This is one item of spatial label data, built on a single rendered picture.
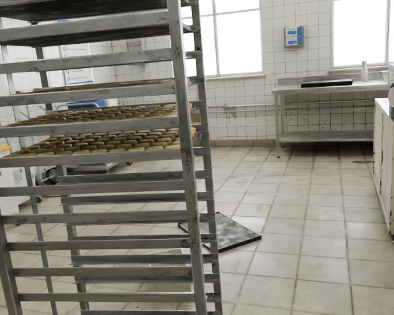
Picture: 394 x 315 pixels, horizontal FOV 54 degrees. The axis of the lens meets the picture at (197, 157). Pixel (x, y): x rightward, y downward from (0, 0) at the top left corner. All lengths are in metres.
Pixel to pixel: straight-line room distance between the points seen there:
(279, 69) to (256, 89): 0.42
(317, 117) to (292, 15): 1.44
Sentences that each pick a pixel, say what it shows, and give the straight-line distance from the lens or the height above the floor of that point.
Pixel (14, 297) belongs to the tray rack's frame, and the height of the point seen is 0.62.
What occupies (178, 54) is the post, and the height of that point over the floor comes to 1.32.
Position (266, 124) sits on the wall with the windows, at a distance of 5.87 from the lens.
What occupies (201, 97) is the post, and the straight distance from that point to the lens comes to 1.47.
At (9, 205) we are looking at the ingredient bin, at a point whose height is 0.22.
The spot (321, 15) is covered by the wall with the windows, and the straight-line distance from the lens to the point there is 5.74.
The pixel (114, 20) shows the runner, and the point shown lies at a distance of 1.09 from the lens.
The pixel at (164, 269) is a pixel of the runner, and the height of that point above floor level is 0.70.
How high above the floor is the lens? 1.29
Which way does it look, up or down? 14 degrees down
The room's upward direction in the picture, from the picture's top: 5 degrees counter-clockwise
